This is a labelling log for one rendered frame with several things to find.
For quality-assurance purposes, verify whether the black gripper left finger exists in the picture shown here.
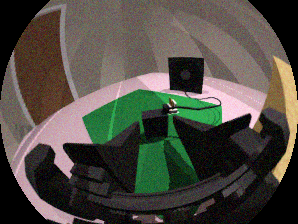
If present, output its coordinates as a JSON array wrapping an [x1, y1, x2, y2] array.
[[63, 121, 140, 193]]

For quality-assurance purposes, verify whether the green circuit board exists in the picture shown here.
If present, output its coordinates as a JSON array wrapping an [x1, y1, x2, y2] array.
[[82, 89, 222, 193]]

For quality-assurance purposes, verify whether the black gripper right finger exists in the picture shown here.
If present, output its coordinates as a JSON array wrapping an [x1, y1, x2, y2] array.
[[173, 113, 251, 181]]

